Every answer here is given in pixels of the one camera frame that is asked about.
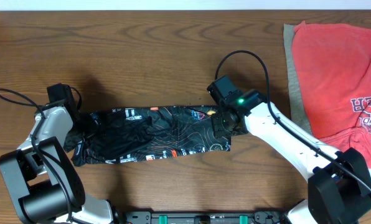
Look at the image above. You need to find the black orange-patterned jersey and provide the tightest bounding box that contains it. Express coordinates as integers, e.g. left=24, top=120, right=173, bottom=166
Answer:
left=63, top=105, right=233, bottom=167

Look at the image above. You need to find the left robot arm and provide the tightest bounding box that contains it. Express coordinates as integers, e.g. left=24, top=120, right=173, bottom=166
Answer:
left=0, top=83, right=119, bottom=223

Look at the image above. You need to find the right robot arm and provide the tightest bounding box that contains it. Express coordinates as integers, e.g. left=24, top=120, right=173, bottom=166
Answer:
left=207, top=76, right=371, bottom=223

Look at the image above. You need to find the grey folded cloth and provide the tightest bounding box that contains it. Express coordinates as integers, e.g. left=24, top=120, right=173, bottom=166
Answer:
left=283, top=24, right=312, bottom=134

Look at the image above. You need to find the red printed t-shirt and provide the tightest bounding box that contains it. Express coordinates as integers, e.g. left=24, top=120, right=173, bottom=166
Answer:
left=291, top=22, right=371, bottom=169

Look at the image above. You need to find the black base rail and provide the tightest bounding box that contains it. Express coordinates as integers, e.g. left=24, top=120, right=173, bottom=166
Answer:
left=113, top=211, right=290, bottom=224

